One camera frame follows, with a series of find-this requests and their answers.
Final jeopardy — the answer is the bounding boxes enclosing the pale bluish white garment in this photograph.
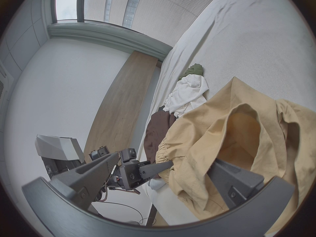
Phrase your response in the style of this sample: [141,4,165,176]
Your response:
[148,177,166,191]

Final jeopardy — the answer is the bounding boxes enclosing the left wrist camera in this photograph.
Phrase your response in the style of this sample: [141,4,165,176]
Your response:
[120,148,138,164]

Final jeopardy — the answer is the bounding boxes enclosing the bed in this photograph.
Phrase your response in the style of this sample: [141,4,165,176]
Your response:
[83,0,316,228]

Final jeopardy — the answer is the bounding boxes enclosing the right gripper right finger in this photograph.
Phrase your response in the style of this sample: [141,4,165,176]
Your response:
[208,158,265,210]

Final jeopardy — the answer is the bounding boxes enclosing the tan shorts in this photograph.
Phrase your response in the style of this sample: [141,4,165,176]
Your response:
[155,76,314,235]

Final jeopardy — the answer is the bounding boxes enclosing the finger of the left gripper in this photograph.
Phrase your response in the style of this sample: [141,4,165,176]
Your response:
[140,160,173,182]

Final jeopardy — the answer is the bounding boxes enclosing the blue-green curtain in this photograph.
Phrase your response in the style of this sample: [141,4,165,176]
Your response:
[47,22,174,62]

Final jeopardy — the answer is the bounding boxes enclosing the olive green garment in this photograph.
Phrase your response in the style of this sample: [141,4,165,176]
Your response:
[178,63,204,81]

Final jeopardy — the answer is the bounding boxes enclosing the dark brown garment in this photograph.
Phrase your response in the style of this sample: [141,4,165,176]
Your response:
[144,106,179,164]

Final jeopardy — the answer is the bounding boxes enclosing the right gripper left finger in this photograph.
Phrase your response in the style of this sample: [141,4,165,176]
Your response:
[50,152,121,210]

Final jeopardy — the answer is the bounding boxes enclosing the black cable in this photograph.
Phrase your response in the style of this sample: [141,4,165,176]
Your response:
[96,201,158,226]

